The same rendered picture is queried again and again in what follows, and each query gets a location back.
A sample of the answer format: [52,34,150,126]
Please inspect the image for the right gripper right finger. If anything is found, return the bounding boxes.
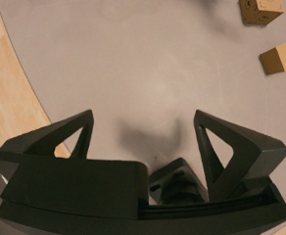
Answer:
[193,110,286,202]

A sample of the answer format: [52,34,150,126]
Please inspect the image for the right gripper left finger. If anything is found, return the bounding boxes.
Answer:
[0,109,94,159]

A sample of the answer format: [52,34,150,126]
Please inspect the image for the brown cardboard box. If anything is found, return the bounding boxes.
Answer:
[260,43,286,75]

